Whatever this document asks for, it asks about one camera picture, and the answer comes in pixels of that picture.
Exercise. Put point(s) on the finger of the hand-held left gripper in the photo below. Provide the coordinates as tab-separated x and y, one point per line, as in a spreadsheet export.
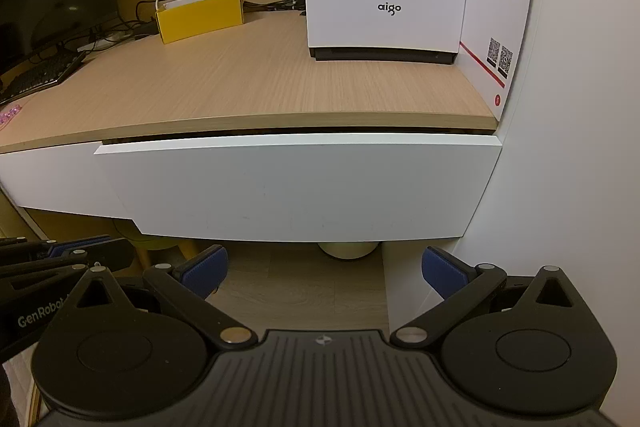
80	246
120	254

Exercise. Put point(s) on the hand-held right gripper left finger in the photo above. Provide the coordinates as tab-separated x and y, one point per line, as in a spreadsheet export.
202	271

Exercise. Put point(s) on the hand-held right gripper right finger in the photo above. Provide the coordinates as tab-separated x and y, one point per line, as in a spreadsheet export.
445	272

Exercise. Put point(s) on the yellow stool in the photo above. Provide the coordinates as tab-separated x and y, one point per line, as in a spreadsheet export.
160	244

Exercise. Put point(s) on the cream round bin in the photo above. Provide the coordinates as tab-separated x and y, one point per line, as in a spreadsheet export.
347	251

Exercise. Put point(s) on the pink patterned strip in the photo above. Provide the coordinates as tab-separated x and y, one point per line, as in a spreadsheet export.
10	114

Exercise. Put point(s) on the black keyboard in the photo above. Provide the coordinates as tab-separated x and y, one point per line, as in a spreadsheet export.
37	74

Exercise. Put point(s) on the black computer monitor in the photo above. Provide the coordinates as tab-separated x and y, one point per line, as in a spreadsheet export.
55	2

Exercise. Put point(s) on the yellow cardboard box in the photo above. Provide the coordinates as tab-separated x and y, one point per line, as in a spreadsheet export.
200	19

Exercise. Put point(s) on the white printed card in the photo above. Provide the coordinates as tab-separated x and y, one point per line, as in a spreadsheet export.
500	22

